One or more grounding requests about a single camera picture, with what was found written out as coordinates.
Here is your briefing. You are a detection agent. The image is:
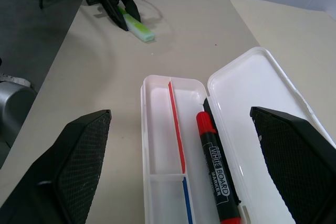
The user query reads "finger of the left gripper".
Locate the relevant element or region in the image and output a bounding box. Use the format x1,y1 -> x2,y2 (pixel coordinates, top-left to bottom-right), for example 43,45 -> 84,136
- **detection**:
119,0 -> 142,23
100,0 -> 130,32

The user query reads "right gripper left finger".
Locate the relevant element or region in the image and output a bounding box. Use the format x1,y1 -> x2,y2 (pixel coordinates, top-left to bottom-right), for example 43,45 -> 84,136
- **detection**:
0,109 -> 112,224

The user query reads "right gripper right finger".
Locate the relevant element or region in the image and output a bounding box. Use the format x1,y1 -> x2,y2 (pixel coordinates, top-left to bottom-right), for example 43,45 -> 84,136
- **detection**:
249,106 -> 336,224

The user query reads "green highlighter pen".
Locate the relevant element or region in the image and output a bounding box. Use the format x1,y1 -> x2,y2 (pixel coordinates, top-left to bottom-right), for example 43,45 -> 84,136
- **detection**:
117,5 -> 155,44

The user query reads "white plastic pencil case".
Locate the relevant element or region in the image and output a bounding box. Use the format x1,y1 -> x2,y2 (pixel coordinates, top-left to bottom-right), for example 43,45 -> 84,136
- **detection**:
140,46 -> 336,224

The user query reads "red whiteboard marker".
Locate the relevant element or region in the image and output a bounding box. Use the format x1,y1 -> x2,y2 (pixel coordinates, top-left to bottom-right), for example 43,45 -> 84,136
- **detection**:
196,111 -> 244,224

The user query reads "black marker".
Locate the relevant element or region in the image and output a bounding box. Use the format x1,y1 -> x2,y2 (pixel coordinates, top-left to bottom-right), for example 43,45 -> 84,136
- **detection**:
203,97 -> 242,205

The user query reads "silver robot body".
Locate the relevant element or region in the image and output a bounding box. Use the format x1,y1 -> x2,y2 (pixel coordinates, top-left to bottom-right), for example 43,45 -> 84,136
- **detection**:
0,81 -> 38,149

